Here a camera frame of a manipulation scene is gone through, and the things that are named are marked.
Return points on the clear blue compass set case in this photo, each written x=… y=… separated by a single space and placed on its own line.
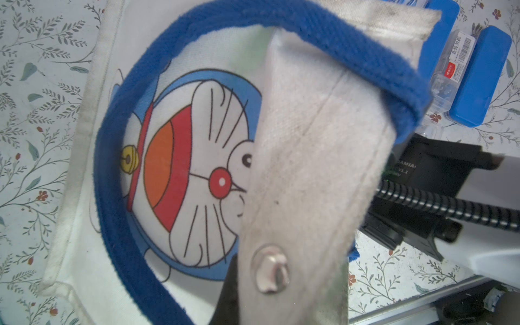
x=446 y=80

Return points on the white canvas bag blue handles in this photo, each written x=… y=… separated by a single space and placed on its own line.
x=211 y=129

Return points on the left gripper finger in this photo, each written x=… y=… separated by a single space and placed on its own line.
x=227 y=308

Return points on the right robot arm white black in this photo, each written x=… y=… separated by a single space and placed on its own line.
x=452 y=201

